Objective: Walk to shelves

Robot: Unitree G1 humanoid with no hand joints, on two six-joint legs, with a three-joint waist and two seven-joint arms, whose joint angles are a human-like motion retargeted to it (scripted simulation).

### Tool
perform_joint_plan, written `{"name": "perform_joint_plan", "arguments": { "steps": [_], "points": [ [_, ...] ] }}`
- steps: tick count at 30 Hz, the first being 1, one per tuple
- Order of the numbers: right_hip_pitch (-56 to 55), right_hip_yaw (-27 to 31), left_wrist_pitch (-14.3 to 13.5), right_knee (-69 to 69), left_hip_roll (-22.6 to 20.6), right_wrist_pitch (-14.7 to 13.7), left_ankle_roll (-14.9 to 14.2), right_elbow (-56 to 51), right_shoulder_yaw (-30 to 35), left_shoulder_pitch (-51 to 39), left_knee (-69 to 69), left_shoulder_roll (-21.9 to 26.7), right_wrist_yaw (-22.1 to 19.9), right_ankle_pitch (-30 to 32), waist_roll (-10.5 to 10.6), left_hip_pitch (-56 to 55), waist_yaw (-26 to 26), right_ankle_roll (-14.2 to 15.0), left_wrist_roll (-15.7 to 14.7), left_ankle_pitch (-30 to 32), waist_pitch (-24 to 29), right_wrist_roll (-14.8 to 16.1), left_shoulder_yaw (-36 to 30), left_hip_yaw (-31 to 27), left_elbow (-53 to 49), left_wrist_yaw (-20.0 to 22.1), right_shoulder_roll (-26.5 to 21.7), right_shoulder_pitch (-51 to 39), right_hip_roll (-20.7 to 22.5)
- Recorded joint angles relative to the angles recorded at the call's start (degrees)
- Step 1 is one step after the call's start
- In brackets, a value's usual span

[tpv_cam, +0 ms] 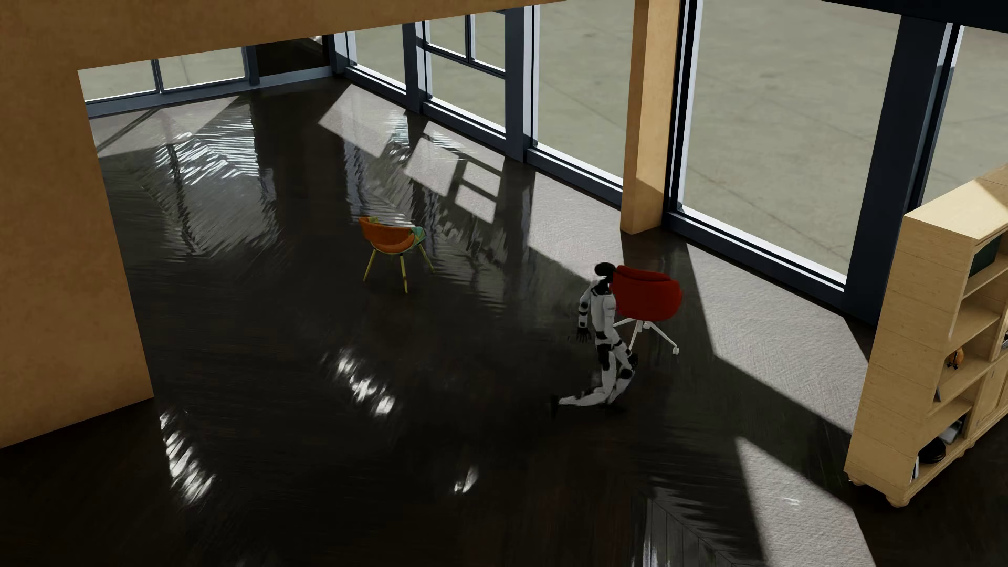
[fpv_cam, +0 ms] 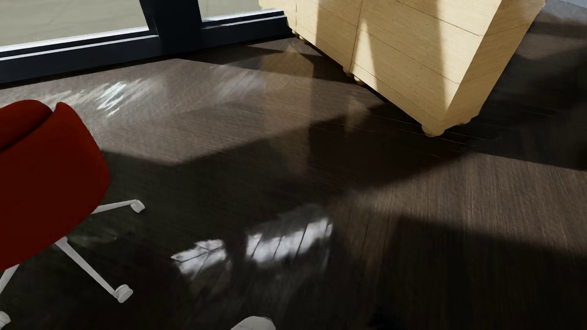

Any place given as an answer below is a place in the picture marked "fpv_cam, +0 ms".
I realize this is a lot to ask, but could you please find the white robot foot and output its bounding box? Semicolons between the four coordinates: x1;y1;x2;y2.
230;316;277;330

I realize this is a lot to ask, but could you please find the light wood cabinet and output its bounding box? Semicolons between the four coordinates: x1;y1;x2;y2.
258;0;547;138

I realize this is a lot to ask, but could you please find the red swivel chair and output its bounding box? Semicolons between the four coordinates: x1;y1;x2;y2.
0;99;146;327

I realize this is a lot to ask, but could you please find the dark window frame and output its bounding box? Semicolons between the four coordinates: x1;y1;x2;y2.
0;0;294;84

